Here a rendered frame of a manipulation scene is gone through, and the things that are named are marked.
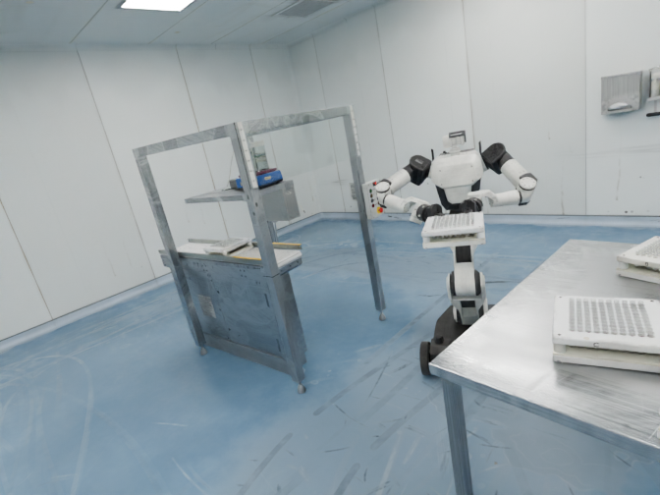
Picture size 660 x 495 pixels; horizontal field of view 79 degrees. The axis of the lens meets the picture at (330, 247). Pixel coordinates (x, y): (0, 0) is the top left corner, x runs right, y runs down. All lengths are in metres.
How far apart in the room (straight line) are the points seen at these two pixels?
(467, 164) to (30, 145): 4.41
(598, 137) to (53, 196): 5.76
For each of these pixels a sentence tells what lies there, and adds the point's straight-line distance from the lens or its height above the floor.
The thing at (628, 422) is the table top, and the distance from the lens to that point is 1.06.
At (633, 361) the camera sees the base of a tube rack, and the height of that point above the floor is 0.88.
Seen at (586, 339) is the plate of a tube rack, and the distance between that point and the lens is 1.17.
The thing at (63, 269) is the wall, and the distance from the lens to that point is 5.36.
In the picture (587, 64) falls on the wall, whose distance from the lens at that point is 4.94.
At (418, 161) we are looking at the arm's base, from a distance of 2.37.
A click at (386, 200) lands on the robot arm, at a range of 2.19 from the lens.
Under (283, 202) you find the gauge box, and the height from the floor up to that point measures 1.16.
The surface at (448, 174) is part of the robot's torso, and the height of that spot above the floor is 1.16.
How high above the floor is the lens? 1.53
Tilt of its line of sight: 17 degrees down
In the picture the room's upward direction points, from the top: 11 degrees counter-clockwise
